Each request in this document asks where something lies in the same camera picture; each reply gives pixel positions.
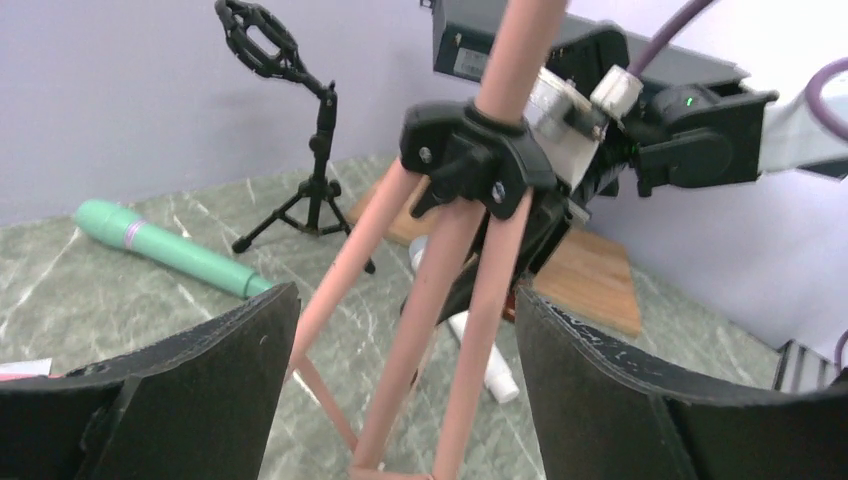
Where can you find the pink music stand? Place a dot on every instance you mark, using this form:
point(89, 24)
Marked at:
point(443, 259)

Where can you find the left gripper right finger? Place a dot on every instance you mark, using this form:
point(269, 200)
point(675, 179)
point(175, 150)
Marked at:
point(604, 409)

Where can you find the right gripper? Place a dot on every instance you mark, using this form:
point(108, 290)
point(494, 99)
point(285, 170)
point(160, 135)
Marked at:
point(571, 131)

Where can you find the green condenser microphone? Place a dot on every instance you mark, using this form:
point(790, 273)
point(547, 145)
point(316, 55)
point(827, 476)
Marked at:
point(122, 228)

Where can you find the dark rack audio unit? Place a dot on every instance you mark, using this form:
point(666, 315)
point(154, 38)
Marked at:
point(505, 42)

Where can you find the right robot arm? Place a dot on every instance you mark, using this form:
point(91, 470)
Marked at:
point(688, 136)

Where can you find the pink sheet music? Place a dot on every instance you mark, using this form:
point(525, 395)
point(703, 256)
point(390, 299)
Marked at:
point(27, 369)

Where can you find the wooden board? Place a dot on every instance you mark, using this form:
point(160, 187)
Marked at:
point(587, 274)

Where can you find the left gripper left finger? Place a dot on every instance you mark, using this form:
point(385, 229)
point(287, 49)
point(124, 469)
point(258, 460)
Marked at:
point(196, 405)

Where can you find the black tripod mic stand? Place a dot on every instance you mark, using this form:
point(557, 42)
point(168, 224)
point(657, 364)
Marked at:
point(284, 215)

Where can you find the white handheld microphone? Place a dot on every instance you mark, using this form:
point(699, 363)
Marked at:
point(498, 377)

